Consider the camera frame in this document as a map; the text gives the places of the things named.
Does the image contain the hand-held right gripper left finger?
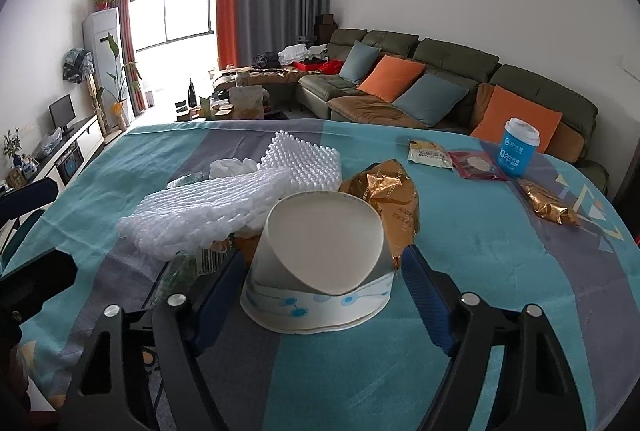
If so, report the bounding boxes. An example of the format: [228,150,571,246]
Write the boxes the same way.
[59,250,247,431]

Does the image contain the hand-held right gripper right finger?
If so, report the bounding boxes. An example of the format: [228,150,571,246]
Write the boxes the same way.
[401,243,586,431]

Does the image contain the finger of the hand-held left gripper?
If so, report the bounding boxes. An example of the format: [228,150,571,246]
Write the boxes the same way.
[0,178,59,224]
[0,210,47,262]

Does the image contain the white paper bowl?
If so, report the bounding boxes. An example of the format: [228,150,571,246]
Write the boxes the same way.
[240,191,398,336]

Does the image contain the small plant in patterned vase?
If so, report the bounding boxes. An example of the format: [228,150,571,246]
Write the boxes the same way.
[2,128,33,172]

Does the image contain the green printed plastic bag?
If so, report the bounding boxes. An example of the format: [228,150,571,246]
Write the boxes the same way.
[152,233,241,312]

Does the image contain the white TV cabinet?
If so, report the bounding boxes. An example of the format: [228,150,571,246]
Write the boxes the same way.
[0,115,106,232]

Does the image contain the teal printed tablecloth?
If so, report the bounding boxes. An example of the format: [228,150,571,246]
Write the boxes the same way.
[0,118,640,431]

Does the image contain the black monitor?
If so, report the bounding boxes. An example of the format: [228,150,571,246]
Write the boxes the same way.
[48,94,77,135]

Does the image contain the white foam wrap sheet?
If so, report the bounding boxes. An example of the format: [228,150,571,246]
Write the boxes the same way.
[116,130,343,262]

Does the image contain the large gold snack wrapper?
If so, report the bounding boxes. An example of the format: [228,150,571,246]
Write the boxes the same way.
[339,160,421,269]

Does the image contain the red snack packet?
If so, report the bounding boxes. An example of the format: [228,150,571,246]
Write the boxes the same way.
[446,150,511,182]

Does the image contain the white crumpled tissue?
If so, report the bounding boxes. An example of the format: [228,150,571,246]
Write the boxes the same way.
[209,156,261,179]

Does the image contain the beige snack packet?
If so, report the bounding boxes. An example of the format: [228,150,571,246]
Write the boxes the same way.
[407,140,454,169]

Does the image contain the covered standing fan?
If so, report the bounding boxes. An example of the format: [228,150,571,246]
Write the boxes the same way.
[62,47,96,84]

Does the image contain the tall potted plant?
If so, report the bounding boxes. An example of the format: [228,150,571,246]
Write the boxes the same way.
[106,34,143,132]

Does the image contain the small gold snack wrapper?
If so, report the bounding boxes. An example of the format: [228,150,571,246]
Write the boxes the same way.
[517,178,581,227]

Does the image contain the white standing air conditioner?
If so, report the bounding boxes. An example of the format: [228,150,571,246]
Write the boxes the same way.
[82,8,135,124]

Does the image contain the blue cup with white lid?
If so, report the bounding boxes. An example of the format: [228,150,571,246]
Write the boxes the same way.
[496,117,542,177]

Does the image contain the large blue-grey cushion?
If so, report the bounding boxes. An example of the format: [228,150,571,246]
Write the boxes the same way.
[391,74,469,128]

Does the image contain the brown sofa seat cover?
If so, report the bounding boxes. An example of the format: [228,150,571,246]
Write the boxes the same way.
[329,94,441,128]

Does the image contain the striped grey-red curtain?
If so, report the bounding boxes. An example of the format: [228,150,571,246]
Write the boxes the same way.
[100,0,137,112]

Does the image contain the orange cushion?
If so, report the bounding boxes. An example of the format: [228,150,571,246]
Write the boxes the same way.
[358,55,426,103]
[470,85,563,154]

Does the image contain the beige paper bag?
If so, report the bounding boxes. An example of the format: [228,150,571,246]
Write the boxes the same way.
[228,85,265,119]

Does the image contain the cluttered coffee table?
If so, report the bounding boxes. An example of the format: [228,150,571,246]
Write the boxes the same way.
[175,71,301,122]

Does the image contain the balcony window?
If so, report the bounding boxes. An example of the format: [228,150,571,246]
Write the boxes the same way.
[129,0,218,52]

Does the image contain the green corner sofa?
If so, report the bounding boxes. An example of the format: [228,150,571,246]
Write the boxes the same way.
[212,28,608,192]

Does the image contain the small blue-grey cushion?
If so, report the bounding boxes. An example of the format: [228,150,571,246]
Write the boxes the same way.
[340,40,382,85]

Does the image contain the red cloth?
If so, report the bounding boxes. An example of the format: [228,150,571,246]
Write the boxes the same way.
[292,58,346,75]

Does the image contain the white clothes pile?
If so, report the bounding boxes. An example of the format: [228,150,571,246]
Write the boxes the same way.
[277,44,328,64]

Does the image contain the orange curtain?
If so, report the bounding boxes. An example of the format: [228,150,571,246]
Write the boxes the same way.
[215,0,239,69]

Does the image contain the brown stacked boxes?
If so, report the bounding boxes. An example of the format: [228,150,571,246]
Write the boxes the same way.
[315,14,338,43]

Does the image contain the grey curtain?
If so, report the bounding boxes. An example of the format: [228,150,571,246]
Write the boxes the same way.
[235,0,332,67]

